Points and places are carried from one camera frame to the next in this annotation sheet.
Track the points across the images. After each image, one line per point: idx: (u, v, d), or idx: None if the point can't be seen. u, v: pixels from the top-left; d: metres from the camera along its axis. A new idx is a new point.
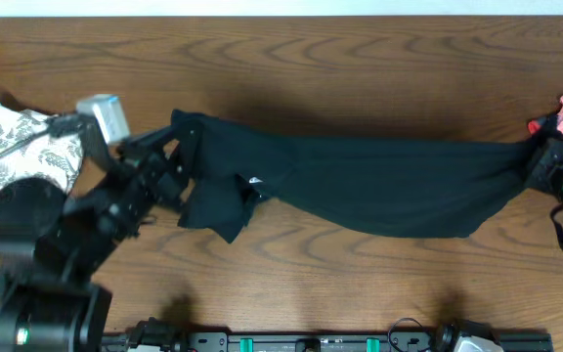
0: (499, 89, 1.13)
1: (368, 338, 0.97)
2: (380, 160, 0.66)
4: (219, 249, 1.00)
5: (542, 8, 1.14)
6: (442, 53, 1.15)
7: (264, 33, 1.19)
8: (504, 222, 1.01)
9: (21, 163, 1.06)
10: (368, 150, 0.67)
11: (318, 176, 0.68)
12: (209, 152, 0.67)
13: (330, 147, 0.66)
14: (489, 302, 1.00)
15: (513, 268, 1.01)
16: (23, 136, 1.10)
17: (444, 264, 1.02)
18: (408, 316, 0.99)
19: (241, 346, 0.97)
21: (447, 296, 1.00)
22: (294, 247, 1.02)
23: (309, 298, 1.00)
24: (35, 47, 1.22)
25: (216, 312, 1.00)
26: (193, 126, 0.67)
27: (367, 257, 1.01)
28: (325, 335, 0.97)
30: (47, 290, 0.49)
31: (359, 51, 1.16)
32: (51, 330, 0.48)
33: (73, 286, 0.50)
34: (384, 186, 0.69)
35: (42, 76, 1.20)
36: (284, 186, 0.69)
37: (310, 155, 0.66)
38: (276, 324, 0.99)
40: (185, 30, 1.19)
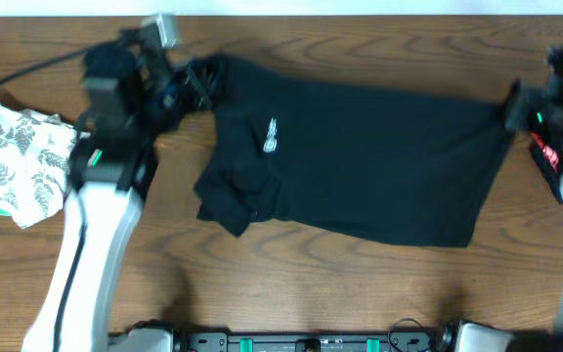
0: None
1: (368, 339, 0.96)
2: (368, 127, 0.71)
4: (220, 249, 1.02)
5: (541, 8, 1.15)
6: (444, 51, 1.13)
7: (263, 30, 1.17)
8: (502, 222, 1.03)
9: (21, 164, 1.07)
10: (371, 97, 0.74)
11: (321, 113, 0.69)
12: (236, 91, 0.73)
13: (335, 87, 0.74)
14: (489, 302, 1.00)
15: (513, 268, 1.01)
16: (24, 136, 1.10)
17: (445, 264, 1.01)
18: (408, 316, 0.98)
19: (242, 346, 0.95)
21: (447, 296, 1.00)
22: (294, 248, 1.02)
23: (309, 298, 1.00)
24: (35, 46, 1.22)
25: (216, 312, 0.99)
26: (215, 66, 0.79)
27: (367, 257, 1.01)
28: (325, 335, 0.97)
30: (110, 126, 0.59)
31: (360, 50, 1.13)
32: (114, 114, 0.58)
33: (117, 105, 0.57)
34: (378, 157, 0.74)
35: (42, 75, 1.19)
36: (285, 128, 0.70)
37: (313, 98, 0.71)
38: (277, 324, 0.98)
40: None
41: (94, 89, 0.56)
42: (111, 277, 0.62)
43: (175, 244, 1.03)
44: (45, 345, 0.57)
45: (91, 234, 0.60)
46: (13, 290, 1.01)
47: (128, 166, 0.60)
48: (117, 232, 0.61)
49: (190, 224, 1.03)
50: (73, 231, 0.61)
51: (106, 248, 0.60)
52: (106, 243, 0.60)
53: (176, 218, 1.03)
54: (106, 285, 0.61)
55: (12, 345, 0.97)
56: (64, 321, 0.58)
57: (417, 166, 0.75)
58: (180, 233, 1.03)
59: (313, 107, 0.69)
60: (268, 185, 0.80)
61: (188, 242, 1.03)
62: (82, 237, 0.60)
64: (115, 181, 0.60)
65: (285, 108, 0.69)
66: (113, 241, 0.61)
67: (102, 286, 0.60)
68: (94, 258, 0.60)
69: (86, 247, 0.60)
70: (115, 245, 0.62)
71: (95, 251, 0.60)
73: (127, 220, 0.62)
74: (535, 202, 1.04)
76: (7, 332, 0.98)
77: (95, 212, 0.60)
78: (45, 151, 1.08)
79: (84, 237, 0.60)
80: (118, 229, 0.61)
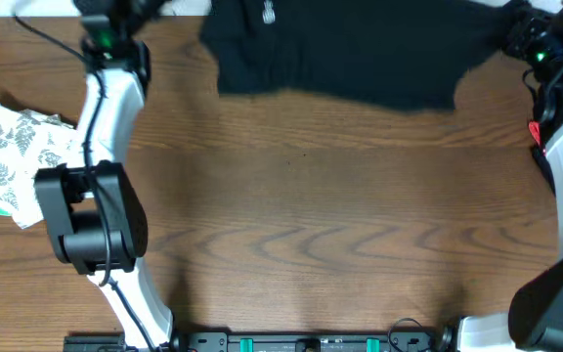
0: (496, 94, 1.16)
1: (368, 338, 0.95)
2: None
4: (220, 249, 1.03)
5: None
6: None
7: None
8: (502, 222, 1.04)
9: (21, 164, 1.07)
10: None
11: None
12: None
13: None
14: (492, 302, 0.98)
15: (514, 267, 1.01)
16: (23, 136, 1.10)
17: (444, 264, 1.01)
18: (408, 316, 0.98)
19: (241, 346, 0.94)
21: (448, 296, 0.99)
22: (294, 247, 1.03)
23: (309, 298, 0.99)
24: (36, 46, 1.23)
25: (216, 312, 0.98)
26: None
27: (367, 257, 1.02)
28: (325, 335, 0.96)
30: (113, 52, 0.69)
31: None
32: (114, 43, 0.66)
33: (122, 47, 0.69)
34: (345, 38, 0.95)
35: (42, 75, 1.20)
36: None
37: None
38: (277, 324, 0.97)
40: (187, 32, 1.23)
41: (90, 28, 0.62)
42: (123, 127, 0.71)
43: (176, 243, 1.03)
44: (80, 161, 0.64)
45: (109, 93, 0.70)
46: (13, 289, 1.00)
47: (130, 64, 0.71)
48: (131, 94, 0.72)
49: (191, 224, 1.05)
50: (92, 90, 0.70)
51: (121, 100, 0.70)
52: (120, 96, 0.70)
53: (179, 217, 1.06)
54: (121, 129, 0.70)
55: (10, 344, 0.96)
56: (91, 146, 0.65)
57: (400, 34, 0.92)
58: (181, 233, 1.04)
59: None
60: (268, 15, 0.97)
61: (188, 242, 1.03)
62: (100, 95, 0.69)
64: (124, 68, 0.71)
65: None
66: (124, 101, 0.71)
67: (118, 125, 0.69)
68: (109, 108, 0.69)
69: (105, 101, 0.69)
70: (125, 103, 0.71)
71: (110, 104, 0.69)
73: (137, 93, 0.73)
74: (532, 202, 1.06)
76: (6, 331, 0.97)
77: (113, 78, 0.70)
78: (45, 151, 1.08)
79: (103, 93, 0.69)
80: (128, 93, 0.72)
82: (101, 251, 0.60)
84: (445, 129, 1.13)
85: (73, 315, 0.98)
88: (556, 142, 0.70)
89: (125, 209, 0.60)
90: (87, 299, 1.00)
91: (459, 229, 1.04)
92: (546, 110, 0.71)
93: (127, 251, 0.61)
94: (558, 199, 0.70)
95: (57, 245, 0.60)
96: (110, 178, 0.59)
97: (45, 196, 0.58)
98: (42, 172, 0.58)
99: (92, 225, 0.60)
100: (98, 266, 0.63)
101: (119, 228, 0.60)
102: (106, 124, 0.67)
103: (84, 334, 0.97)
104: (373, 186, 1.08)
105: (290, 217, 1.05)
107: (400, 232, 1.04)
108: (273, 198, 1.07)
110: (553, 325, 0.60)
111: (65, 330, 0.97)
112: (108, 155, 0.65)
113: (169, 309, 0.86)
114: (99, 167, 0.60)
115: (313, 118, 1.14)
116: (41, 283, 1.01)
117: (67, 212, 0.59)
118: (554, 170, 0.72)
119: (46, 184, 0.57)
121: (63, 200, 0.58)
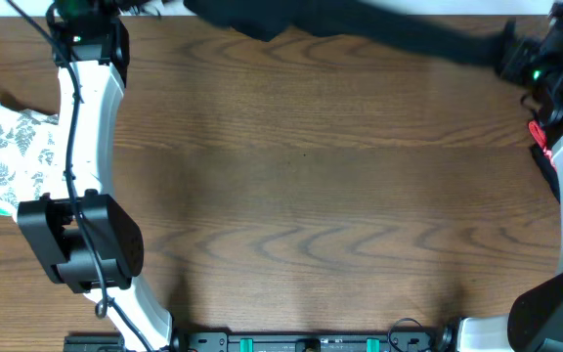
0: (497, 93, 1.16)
1: (368, 338, 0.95)
2: None
4: (220, 249, 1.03)
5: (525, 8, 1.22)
6: None
7: None
8: (502, 223, 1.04)
9: (21, 164, 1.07)
10: None
11: None
12: None
13: None
14: (491, 302, 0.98)
15: (514, 267, 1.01)
16: (24, 136, 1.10)
17: (444, 264, 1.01)
18: (408, 316, 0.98)
19: (241, 346, 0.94)
21: (448, 296, 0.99)
22: (294, 247, 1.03)
23: (309, 298, 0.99)
24: (36, 46, 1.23)
25: (216, 312, 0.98)
26: None
27: (367, 257, 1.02)
28: (325, 335, 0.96)
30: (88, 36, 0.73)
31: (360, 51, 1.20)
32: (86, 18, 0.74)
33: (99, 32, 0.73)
34: None
35: (42, 75, 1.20)
36: None
37: None
38: (277, 324, 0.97)
40: (186, 31, 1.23)
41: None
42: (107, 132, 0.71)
43: (176, 244, 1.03)
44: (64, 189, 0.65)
45: (85, 96, 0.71)
46: (13, 289, 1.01)
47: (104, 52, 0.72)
48: (108, 91, 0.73)
49: (191, 224, 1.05)
50: (69, 92, 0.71)
51: (99, 102, 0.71)
52: (97, 98, 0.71)
53: (179, 218, 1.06)
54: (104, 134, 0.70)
55: (10, 344, 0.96)
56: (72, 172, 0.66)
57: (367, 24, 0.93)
58: (181, 233, 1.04)
59: None
60: None
61: (187, 242, 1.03)
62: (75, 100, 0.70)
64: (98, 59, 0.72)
65: None
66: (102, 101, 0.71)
67: (99, 133, 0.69)
68: (87, 114, 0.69)
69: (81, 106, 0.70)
70: (104, 103, 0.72)
71: (88, 109, 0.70)
73: (114, 86, 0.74)
74: (531, 201, 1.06)
76: (6, 331, 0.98)
77: (87, 80, 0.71)
78: (45, 151, 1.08)
79: (79, 98, 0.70)
80: (106, 91, 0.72)
82: (94, 275, 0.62)
84: (445, 129, 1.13)
85: (73, 315, 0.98)
88: None
89: (115, 242, 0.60)
90: (87, 299, 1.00)
91: (459, 228, 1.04)
92: (554, 113, 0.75)
93: (120, 272, 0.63)
94: (562, 206, 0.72)
95: (50, 271, 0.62)
96: (97, 212, 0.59)
97: (31, 231, 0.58)
98: (26, 207, 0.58)
99: (83, 252, 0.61)
100: (92, 285, 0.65)
101: (111, 255, 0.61)
102: (85, 137, 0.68)
103: (84, 334, 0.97)
104: (373, 186, 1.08)
105: (290, 217, 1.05)
107: (400, 232, 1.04)
108: (273, 198, 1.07)
110: (552, 336, 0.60)
111: (65, 330, 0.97)
112: (92, 185, 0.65)
113: (167, 310, 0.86)
114: (85, 200, 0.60)
115: (312, 116, 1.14)
116: (41, 283, 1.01)
117: (57, 245, 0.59)
118: (561, 177, 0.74)
119: (32, 219, 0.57)
121: (51, 235, 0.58)
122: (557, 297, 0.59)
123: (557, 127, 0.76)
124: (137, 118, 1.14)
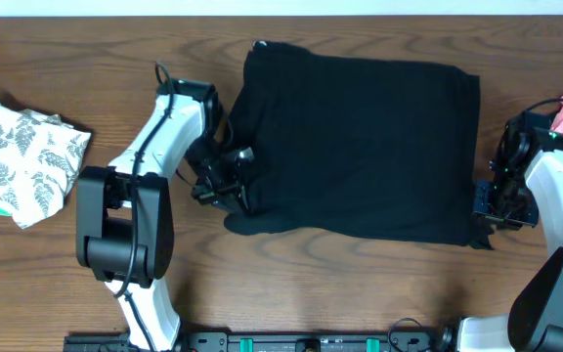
0: (498, 90, 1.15)
1: (368, 338, 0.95)
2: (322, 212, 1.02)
4: (220, 249, 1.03)
5: (525, 6, 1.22)
6: (443, 51, 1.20)
7: (263, 32, 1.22)
8: None
9: (21, 164, 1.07)
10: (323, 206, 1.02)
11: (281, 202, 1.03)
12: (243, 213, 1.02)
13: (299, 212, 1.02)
14: (491, 302, 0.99)
15: (514, 267, 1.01)
16: (23, 136, 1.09)
17: (444, 264, 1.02)
18: (408, 316, 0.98)
19: (242, 346, 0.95)
21: (448, 295, 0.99)
22: (294, 247, 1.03)
23: (309, 298, 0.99)
24: (35, 46, 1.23)
25: (216, 312, 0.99)
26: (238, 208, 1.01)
27: (366, 257, 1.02)
28: (324, 335, 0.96)
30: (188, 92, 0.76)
31: (360, 51, 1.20)
32: (192, 90, 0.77)
33: (198, 92, 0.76)
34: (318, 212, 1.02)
35: (42, 75, 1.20)
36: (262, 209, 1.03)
37: (282, 190, 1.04)
38: (277, 324, 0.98)
40: (185, 30, 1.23)
41: (179, 86, 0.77)
42: (177, 154, 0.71)
43: (176, 245, 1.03)
44: (129, 166, 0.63)
45: (174, 114, 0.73)
46: (13, 290, 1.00)
47: (199, 97, 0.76)
48: (194, 124, 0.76)
49: (191, 224, 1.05)
50: (160, 108, 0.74)
51: (185, 124, 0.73)
52: (184, 120, 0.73)
53: (179, 218, 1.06)
54: (176, 153, 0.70)
55: (11, 343, 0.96)
56: (143, 157, 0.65)
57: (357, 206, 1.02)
58: (181, 234, 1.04)
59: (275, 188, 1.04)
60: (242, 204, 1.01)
61: (188, 243, 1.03)
62: (165, 114, 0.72)
64: (194, 98, 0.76)
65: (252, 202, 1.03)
66: (187, 125, 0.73)
67: (174, 147, 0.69)
68: (170, 127, 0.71)
69: (168, 120, 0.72)
70: (188, 127, 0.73)
71: (173, 123, 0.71)
73: (197, 124, 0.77)
74: None
76: (6, 331, 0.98)
77: (182, 105, 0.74)
78: (45, 151, 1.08)
79: (168, 114, 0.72)
80: (192, 120, 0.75)
82: (121, 263, 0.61)
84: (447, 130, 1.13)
85: (73, 315, 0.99)
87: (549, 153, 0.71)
88: (535, 170, 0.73)
89: (156, 227, 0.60)
90: (86, 299, 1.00)
91: None
92: (521, 145, 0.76)
93: (146, 271, 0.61)
94: (542, 215, 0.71)
95: (81, 246, 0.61)
96: (151, 193, 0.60)
97: (84, 195, 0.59)
98: (89, 170, 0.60)
99: (120, 235, 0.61)
100: (114, 274, 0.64)
101: (146, 244, 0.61)
102: (163, 140, 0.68)
103: (84, 334, 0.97)
104: None
105: None
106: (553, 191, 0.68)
107: None
108: None
110: (552, 324, 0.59)
111: (65, 330, 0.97)
112: (155, 168, 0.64)
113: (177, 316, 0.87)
114: (144, 179, 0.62)
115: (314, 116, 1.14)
116: (41, 283, 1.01)
117: (101, 218, 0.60)
118: (537, 195, 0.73)
119: (90, 183, 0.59)
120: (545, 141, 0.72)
121: (101, 202, 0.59)
122: (552, 275, 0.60)
123: (527, 158, 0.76)
124: (137, 119, 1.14)
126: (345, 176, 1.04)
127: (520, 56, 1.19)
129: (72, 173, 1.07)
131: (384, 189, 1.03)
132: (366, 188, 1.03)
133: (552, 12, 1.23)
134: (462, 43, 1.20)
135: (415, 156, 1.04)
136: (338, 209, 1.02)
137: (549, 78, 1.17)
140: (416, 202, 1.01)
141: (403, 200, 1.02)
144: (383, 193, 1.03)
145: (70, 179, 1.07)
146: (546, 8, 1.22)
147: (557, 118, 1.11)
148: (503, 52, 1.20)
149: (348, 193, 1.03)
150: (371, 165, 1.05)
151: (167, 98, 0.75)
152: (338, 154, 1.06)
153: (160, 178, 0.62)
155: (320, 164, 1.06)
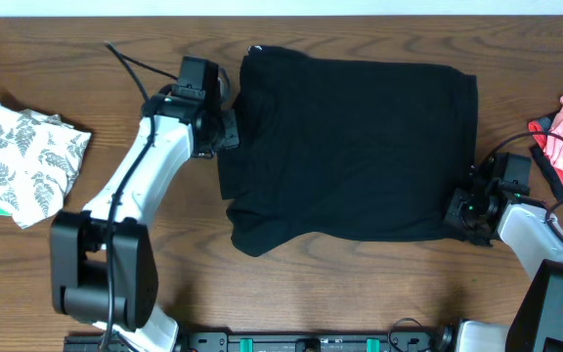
0: (497, 91, 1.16)
1: (368, 338, 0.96)
2: (324, 216, 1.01)
4: (219, 249, 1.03)
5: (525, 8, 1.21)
6: (443, 51, 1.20)
7: (263, 33, 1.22)
8: None
9: (21, 164, 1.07)
10: (326, 209, 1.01)
11: (284, 205, 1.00)
12: (244, 220, 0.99)
13: (303, 213, 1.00)
14: (490, 301, 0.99)
15: (513, 267, 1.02)
16: (23, 136, 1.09)
17: (443, 264, 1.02)
18: (408, 316, 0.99)
19: (242, 346, 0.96)
21: (447, 295, 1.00)
22: (294, 247, 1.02)
23: (309, 298, 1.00)
24: (35, 46, 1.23)
25: (215, 312, 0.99)
26: (241, 217, 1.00)
27: (366, 257, 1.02)
28: (324, 335, 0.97)
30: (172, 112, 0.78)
31: (359, 51, 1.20)
32: (175, 110, 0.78)
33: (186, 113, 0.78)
34: (322, 216, 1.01)
35: (42, 76, 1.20)
36: (264, 213, 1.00)
37: (285, 195, 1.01)
38: (277, 324, 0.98)
40: (185, 31, 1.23)
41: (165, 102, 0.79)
42: (158, 187, 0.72)
43: (176, 245, 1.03)
44: (106, 210, 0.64)
45: (157, 142, 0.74)
46: (13, 290, 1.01)
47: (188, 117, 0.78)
48: (178, 148, 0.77)
49: (190, 224, 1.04)
50: (143, 135, 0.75)
51: (169, 151, 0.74)
52: (168, 147, 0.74)
53: (176, 218, 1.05)
54: (159, 185, 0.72)
55: (14, 343, 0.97)
56: (120, 198, 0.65)
57: (361, 208, 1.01)
58: (181, 233, 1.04)
59: (277, 191, 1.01)
60: (244, 209, 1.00)
61: (187, 243, 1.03)
62: (149, 143, 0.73)
64: (181, 119, 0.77)
65: (254, 203, 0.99)
66: (171, 152, 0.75)
67: (155, 181, 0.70)
68: (153, 157, 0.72)
69: (151, 149, 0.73)
70: (172, 154, 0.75)
71: (156, 152, 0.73)
73: (184, 149, 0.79)
74: None
76: (7, 330, 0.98)
77: (165, 130, 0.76)
78: (45, 152, 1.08)
79: (151, 143, 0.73)
80: (176, 147, 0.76)
82: (100, 311, 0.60)
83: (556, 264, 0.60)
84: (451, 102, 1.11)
85: (74, 315, 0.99)
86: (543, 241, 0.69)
87: (517, 204, 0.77)
88: (507, 221, 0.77)
89: (134, 280, 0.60)
90: None
91: None
92: (492, 205, 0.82)
93: (125, 319, 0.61)
94: (522, 255, 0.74)
95: (58, 296, 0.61)
96: (128, 242, 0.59)
97: (59, 244, 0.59)
98: (63, 219, 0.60)
99: (99, 285, 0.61)
100: (95, 321, 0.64)
101: (124, 295, 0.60)
102: (144, 176, 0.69)
103: (85, 333, 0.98)
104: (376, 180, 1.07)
105: None
106: (527, 232, 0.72)
107: None
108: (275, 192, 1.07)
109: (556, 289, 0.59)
110: (551, 337, 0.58)
111: (65, 330, 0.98)
112: (134, 212, 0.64)
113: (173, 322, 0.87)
114: (120, 226, 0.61)
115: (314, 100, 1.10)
116: (41, 283, 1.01)
117: (74, 269, 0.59)
118: (512, 242, 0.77)
119: (64, 232, 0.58)
120: (512, 197, 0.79)
121: (74, 251, 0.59)
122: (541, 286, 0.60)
123: (496, 219, 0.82)
124: (137, 119, 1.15)
126: (348, 178, 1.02)
127: (521, 56, 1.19)
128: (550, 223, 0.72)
129: (73, 173, 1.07)
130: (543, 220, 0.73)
131: (384, 194, 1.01)
132: (366, 193, 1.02)
133: (553, 12, 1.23)
134: (462, 43, 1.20)
135: (416, 159, 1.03)
136: (338, 214, 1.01)
137: (548, 79, 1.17)
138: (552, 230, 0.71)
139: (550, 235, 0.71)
140: (413, 206, 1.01)
141: (407, 203, 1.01)
144: (383, 197, 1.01)
145: (70, 179, 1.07)
146: (549, 8, 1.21)
147: (557, 118, 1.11)
148: (503, 52, 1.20)
149: (349, 198, 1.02)
150: (372, 169, 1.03)
151: (149, 121, 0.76)
152: (341, 154, 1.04)
153: (139, 225, 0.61)
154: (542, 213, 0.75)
155: (320, 169, 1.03)
